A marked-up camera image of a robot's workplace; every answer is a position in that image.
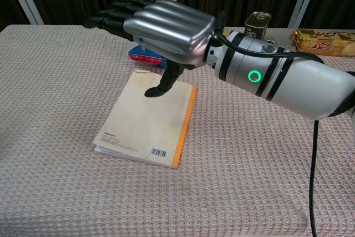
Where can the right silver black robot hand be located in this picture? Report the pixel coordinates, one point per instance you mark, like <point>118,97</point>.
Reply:
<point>172,29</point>

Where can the lined paper notebook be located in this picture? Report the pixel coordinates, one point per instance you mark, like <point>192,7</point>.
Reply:
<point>147,126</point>

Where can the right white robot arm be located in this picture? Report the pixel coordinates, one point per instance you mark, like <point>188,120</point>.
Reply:
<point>305,84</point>

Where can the blue snack bag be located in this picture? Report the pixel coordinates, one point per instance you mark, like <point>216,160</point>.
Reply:
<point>144,55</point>

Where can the olive green tin can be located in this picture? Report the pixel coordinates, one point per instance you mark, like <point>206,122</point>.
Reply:
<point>256,24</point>

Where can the gold biscuit pack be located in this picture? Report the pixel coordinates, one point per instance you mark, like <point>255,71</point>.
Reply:
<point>324,41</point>

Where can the beige waffle tablecloth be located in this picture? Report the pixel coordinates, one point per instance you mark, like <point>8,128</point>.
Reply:
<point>69,178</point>

